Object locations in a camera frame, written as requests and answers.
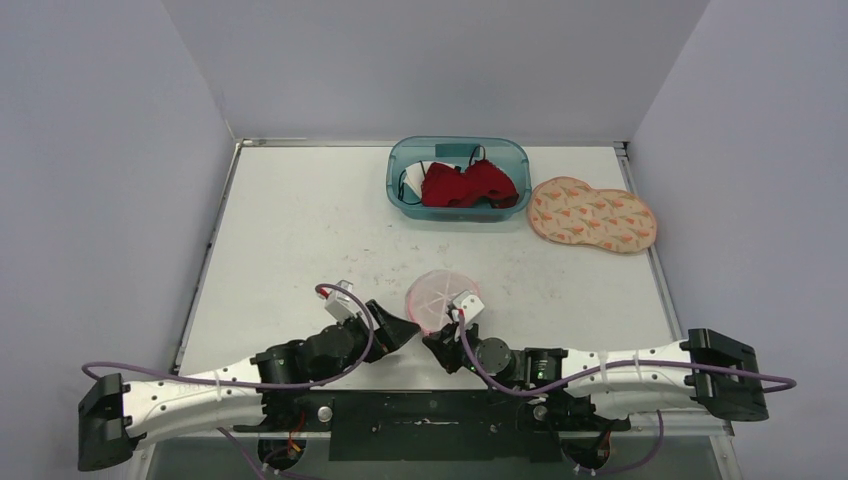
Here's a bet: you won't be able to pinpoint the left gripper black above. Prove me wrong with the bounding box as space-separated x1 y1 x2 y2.
314 300 419 386

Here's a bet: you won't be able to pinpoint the floral mesh laundry bag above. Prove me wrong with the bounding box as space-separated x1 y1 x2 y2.
527 176 658 255

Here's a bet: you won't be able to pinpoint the teal plastic bin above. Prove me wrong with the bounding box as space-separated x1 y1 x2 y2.
386 136 532 223

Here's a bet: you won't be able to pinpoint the white bra black straps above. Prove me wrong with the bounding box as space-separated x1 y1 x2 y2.
396 160 455 207

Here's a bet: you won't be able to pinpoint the red bra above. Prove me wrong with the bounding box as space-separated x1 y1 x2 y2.
421 160 519 209

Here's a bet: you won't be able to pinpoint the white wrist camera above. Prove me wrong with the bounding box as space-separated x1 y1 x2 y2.
448 290 485 324
320 288 359 325

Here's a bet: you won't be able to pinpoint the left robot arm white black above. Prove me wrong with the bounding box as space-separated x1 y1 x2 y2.
77 300 421 472

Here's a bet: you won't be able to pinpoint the pink round mesh laundry bag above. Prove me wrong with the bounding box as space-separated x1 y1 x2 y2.
405 269 481 335

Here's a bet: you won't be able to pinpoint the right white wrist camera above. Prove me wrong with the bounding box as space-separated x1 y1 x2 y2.
448 290 485 324

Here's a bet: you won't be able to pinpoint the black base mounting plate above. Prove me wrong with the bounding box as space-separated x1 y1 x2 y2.
235 390 631 463

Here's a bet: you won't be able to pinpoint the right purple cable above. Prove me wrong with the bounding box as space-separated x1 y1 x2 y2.
455 311 798 399

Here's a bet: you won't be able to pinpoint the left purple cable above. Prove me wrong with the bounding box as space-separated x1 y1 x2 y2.
81 283 376 392

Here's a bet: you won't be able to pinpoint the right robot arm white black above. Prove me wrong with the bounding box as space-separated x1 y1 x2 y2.
422 323 769 429

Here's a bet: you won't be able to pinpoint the purple cable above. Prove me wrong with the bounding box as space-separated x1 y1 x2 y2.
455 311 798 399
81 283 376 392

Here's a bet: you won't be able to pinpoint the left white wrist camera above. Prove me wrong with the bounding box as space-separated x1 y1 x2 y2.
320 288 359 325

